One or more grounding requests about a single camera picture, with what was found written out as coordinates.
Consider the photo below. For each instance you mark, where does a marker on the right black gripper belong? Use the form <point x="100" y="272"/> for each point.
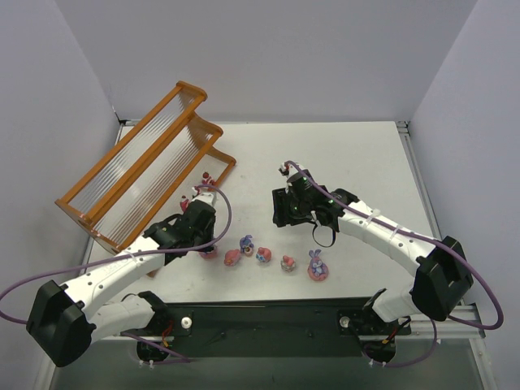
<point x="280" y="208"/>

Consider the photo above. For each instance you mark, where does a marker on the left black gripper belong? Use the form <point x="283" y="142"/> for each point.
<point x="204" y="238"/>

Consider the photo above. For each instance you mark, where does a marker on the red pink bear toy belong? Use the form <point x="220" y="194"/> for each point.
<point x="184" y="203"/>

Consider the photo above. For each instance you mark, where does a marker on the purple creature pink donut toy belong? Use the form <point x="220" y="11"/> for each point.
<point x="209" y="255"/>

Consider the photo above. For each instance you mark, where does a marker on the red white cake toy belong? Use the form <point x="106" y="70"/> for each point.
<point x="207" y="178"/>

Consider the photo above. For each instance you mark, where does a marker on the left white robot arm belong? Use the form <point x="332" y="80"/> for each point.
<point x="67" y="318"/>

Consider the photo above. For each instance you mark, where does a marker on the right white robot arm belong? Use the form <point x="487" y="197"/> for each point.
<point x="439" y="281"/>

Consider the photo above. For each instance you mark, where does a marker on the orange tiered display shelf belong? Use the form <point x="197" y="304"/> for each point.
<point x="148" y="171"/>

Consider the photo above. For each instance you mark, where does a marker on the pink blob toy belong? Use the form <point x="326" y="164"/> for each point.
<point x="232" y="257"/>

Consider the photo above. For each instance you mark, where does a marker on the purple bunny small toy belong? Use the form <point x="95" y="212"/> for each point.
<point x="246" y="245"/>

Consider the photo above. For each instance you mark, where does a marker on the pink toy blue glasses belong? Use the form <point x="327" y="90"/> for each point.
<point x="263" y="255"/>

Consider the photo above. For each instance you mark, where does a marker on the pink toy clear base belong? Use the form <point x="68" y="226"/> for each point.
<point x="287" y="264"/>

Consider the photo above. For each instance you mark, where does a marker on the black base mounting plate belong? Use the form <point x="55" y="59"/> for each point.
<point x="314" y="328"/>

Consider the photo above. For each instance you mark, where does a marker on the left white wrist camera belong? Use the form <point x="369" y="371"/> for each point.
<point x="202" y="195"/>

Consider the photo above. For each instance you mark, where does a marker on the purple bunny pink ring toy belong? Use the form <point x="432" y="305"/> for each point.
<point x="317" y="269"/>

